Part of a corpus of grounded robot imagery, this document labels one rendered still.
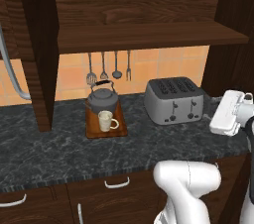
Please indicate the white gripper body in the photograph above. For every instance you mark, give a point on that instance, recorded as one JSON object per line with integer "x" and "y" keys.
{"x": 226, "y": 115}

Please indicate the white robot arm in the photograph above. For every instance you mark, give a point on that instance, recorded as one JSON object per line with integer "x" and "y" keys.
{"x": 185, "y": 181}

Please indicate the dark wooden cabinet door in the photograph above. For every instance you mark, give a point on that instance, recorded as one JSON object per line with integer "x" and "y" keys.
{"x": 43, "y": 69}
{"x": 231, "y": 66}

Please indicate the brown wooden tray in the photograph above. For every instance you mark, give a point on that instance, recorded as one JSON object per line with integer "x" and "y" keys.
{"x": 120, "y": 129}

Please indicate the cream mug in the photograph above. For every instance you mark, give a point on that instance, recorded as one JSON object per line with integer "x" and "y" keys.
{"x": 105, "y": 121}

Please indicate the dark grey kettle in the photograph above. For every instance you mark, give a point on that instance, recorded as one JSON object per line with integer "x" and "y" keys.
{"x": 102, "y": 99}

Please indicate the grey four-slot toaster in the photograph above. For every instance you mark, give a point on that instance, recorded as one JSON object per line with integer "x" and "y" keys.
{"x": 172, "y": 105}

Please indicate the dark wooden base cupboard door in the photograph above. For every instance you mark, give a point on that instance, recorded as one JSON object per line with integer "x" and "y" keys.
{"x": 129, "y": 204}
{"x": 33, "y": 209}
{"x": 233, "y": 185}

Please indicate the grey meat fork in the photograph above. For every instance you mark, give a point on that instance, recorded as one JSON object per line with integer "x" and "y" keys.
{"x": 128, "y": 74}

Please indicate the grey ladle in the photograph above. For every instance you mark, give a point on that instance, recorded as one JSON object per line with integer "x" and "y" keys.
{"x": 116, "y": 74}

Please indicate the small grey spatula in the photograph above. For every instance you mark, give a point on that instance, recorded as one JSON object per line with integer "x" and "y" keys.
{"x": 103, "y": 75}

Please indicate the grey slotted spatula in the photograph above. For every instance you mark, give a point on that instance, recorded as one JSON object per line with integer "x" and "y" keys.
{"x": 91, "y": 77}

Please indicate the dark wooden wall cabinet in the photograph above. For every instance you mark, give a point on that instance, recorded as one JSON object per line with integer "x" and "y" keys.
{"x": 139, "y": 13}

